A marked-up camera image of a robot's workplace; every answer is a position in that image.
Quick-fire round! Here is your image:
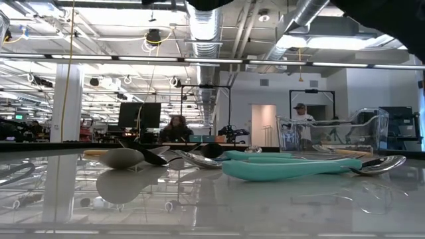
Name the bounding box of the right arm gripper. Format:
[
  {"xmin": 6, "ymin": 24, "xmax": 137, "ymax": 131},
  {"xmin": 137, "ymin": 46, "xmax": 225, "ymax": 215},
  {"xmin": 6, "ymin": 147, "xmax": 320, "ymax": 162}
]
[{"xmin": 186, "ymin": 0, "xmax": 233, "ymax": 11}]

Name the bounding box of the blue handled black spoon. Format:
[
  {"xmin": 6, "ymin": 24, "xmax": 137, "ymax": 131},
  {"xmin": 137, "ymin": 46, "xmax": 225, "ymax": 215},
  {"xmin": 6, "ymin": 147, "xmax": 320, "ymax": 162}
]
[
  {"xmin": 200, "ymin": 143, "xmax": 225, "ymax": 159},
  {"xmin": 118, "ymin": 139, "xmax": 169, "ymax": 166}
]

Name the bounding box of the mint green handled silver spoon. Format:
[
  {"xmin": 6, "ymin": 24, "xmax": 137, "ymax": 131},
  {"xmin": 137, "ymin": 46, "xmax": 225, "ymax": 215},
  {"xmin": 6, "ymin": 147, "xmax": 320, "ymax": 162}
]
[
  {"xmin": 221, "ymin": 155, "xmax": 407, "ymax": 183},
  {"xmin": 174, "ymin": 149, "xmax": 333, "ymax": 169},
  {"xmin": 224, "ymin": 151, "xmax": 295, "ymax": 161},
  {"xmin": 247, "ymin": 149, "xmax": 295, "ymax": 155}
]

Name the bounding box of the clear plastic container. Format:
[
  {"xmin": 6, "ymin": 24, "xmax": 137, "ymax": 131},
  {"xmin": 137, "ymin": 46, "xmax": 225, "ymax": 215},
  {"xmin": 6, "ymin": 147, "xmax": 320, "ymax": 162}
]
[{"xmin": 276, "ymin": 107, "xmax": 390, "ymax": 153}]

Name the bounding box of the LED light bar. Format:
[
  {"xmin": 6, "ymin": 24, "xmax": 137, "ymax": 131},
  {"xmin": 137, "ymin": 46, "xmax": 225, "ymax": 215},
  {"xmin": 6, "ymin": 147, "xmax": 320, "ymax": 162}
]
[{"xmin": 0, "ymin": 52, "xmax": 425, "ymax": 71}]

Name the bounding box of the black ceiling device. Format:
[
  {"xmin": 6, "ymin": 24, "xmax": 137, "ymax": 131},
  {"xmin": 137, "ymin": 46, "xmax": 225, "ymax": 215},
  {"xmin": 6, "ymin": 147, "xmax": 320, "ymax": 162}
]
[{"xmin": 145, "ymin": 29, "xmax": 163, "ymax": 46}]

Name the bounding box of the person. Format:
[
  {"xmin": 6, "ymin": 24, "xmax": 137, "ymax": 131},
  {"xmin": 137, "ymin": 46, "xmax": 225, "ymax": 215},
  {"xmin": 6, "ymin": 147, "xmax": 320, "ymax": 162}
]
[
  {"xmin": 292, "ymin": 102, "xmax": 316, "ymax": 142},
  {"xmin": 29, "ymin": 119, "xmax": 44, "ymax": 137},
  {"xmin": 159, "ymin": 114, "xmax": 195, "ymax": 143}
]

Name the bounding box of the black computer monitor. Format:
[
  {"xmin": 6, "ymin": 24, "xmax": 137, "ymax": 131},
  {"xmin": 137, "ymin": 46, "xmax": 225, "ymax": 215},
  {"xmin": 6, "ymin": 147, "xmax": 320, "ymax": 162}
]
[{"xmin": 118, "ymin": 102, "xmax": 162, "ymax": 129}]

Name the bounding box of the white structural column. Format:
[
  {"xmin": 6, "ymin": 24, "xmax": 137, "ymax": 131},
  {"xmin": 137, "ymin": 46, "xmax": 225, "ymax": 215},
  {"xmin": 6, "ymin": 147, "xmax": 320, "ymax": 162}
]
[{"xmin": 49, "ymin": 63, "xmax": 84, "ymax": 143}]

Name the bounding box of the red equipment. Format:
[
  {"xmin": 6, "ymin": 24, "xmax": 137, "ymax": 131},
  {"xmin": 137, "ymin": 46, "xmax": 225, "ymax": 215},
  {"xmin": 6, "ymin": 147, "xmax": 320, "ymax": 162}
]
[{"xmin": 79, "ymin": 118, "xmax": 94, "ymax": 143}]

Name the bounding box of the black cabinet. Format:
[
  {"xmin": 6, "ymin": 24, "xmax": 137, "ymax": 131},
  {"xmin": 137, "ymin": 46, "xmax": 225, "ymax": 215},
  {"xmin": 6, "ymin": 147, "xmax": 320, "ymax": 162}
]
[{"xmin": 378, "ymin": 106, "xmax": 422, "ymax": 151}]

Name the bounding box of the silver spiral air duct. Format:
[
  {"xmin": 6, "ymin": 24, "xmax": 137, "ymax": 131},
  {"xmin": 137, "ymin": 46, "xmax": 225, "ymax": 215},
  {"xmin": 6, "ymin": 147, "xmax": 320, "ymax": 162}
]
[
  {"xmin": 185, "ymin": 0, "xmax": 224, "ymax": 116},
  {"xmin": 258, "ymin": 0, "xmax": 333, "ymax": 69}
]

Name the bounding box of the black rig frame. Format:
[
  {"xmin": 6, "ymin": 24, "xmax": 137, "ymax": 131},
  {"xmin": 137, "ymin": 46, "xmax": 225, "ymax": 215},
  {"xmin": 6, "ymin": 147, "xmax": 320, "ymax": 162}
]
[
  {"xmin": 180, "ymin": 84, "xmax": 232, "ymax": 133},
  {"xmin": 288, "ymin": 88, "xmax": 336, "ymax": 120}
]

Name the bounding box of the black table frame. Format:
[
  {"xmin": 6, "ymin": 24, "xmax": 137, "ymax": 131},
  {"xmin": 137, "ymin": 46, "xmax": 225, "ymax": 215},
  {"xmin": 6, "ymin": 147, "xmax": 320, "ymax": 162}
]
[{"xmin": 0, "ymin": 141, "xmax": 425, "ymax": 160}]

